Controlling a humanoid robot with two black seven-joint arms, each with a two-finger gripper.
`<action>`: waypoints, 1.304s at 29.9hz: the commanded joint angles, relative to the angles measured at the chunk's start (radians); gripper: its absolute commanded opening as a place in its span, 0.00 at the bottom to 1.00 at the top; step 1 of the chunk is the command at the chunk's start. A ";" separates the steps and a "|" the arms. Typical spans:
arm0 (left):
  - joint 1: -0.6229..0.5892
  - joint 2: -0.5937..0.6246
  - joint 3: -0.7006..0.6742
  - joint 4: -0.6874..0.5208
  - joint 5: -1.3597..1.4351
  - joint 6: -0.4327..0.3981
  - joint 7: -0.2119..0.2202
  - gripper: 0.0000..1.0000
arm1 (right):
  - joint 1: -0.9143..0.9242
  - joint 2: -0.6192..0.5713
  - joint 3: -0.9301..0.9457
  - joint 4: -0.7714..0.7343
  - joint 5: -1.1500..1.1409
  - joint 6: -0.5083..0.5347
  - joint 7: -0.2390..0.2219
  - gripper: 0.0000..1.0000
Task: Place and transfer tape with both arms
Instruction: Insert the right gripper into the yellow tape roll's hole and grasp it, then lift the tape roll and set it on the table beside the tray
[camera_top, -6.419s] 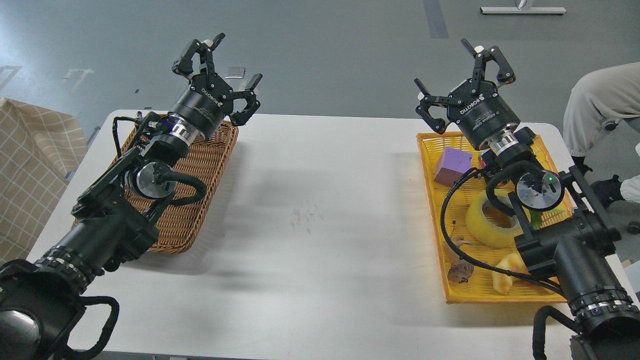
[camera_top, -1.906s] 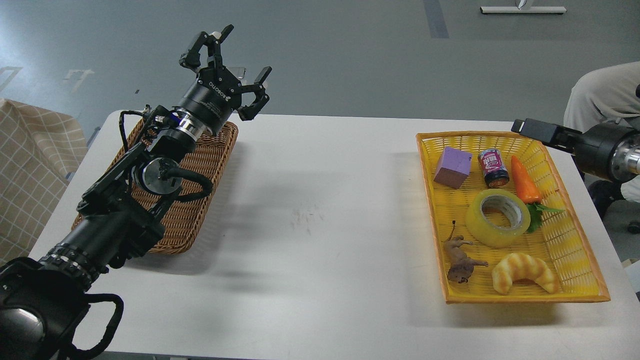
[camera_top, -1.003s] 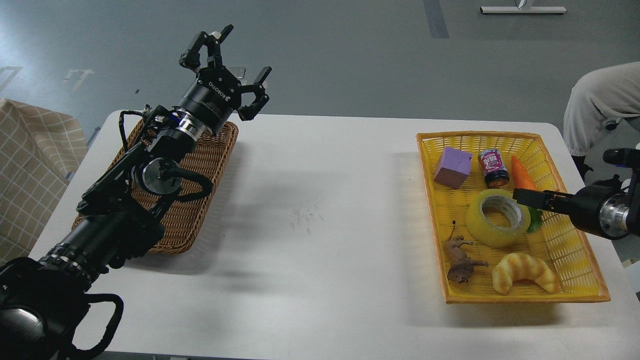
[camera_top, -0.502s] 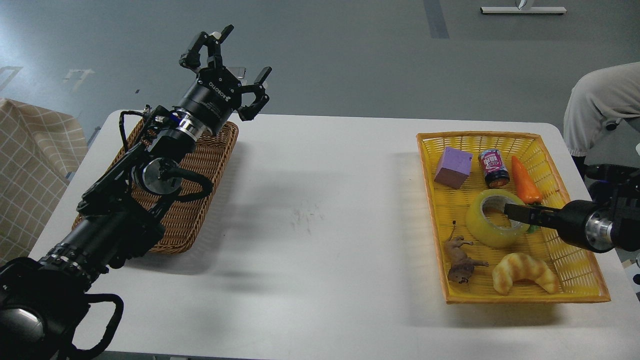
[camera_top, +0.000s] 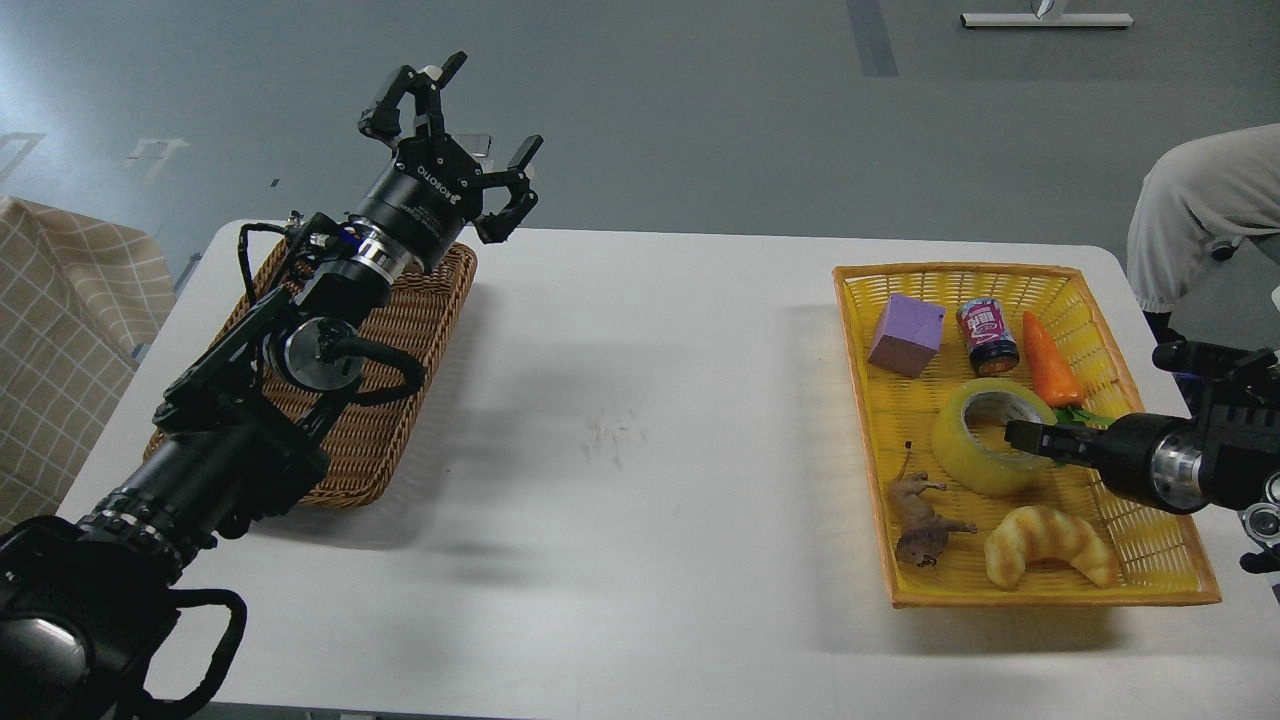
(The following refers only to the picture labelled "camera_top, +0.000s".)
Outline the orange toy carrot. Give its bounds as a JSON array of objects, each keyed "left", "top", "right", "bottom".
[{"left": 1021, "top": 311, "right": 1115, "bottom": 428}]

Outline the beige checkered cloth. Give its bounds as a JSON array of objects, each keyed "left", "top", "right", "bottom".
[{"left": 1, "top": 196, "right": 177, "bottom": 529}]

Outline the white stand base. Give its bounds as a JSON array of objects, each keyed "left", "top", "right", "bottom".
[{"left": 959, "top": 1, "right": 1135, "bottom": 29}]

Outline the yellow plastic basket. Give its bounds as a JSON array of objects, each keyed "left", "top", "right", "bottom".
[{"left": 833, "top": 263, "right": 1221, "bottom": 609}]

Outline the purple foam cube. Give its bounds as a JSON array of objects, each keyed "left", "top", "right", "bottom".
[{"left": 868, "top": 293, "right": 946, "bottom": 378}]

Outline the toy croissant bread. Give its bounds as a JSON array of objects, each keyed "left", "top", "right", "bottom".
[{"left": 984, "top": 505, "right": 1120, "bottom": 591}]

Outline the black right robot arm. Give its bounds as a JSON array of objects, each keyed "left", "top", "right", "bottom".
[{"left": 1004, "top": 340, "right": 1279, "bottom": 575}]

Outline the small red can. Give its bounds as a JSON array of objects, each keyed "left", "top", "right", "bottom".
[{"left": 955, "top": 296, "right": 1021, "bottom": 378}]

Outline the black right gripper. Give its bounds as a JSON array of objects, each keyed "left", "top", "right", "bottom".
[{"left": 1004, "top": 413, "right": 1196, "bottom": 515}]

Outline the brown toy animal figure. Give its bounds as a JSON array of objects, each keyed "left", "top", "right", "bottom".
[{"left": 888, "top": 439, "right": 979, "bottom": 568}]

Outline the yellow tape roll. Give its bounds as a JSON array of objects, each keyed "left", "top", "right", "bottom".
[{"left": 931, "top": 378, "right": 1057, "bottom": 497}]

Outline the person in beige clothes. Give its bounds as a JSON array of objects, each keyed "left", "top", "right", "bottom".
[{"left": 1125, "top": 124, "right": 1279, "bottom": 345}]

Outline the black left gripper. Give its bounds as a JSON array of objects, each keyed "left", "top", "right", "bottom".
[{"left": 349, "top": 53, "right": 544, "bottom": 272}]

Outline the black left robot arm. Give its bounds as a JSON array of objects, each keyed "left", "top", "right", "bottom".
[{"left": 3, "top": 51, "right": 543, "bottom": 719}]

